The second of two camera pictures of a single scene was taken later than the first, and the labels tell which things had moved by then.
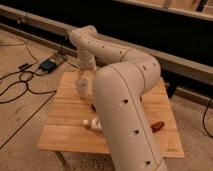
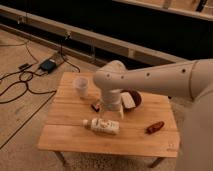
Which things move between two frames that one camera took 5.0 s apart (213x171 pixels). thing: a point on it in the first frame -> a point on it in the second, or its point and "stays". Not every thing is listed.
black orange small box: x=93 y=107 stays
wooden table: x=72 y=123 stays
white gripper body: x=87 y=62 -> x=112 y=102
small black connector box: x=24 y=66 stays
